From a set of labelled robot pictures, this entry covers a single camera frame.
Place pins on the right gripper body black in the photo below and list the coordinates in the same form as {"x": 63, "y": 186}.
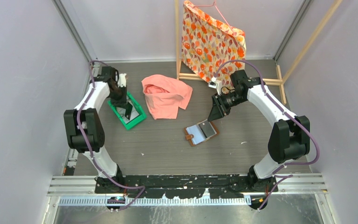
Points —
{"x": 229, "y": 100}

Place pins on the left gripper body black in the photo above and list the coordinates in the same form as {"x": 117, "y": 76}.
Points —
{"x": 118, "y": 97}

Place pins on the green card tray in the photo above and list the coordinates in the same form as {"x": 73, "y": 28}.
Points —
{"x": 137, "y": 116}

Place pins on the black credit card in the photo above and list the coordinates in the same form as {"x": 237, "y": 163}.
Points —
{"x": 207, "y": 129}

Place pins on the brown leather card holder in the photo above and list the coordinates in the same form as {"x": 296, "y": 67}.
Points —
{"x": 194, "y": 135}

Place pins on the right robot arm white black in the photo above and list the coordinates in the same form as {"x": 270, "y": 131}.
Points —
{"x": 288, "y": 140}

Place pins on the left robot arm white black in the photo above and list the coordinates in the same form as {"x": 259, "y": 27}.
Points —
{"x": 84, "y": 129}

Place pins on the pink cloth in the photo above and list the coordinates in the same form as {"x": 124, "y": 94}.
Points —
{"x": 164, "y": 96}

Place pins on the floral fabric bag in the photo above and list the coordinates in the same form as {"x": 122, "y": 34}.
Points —
{"x": 210, "y": 47}

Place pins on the pink hanger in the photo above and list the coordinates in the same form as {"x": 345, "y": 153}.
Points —
{"x": 214, "y": 4}

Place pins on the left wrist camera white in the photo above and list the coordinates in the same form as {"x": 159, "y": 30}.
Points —
{"x": 122, "y": 80}

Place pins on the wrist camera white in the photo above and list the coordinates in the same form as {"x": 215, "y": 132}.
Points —
{"x": 122, "y": 80}
{"x": 216, "y": 84}

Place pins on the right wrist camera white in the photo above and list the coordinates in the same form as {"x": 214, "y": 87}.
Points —
{"x": 216, "y": 84}

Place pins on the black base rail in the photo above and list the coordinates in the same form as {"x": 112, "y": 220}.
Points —
{"x": 184, "y": 186}

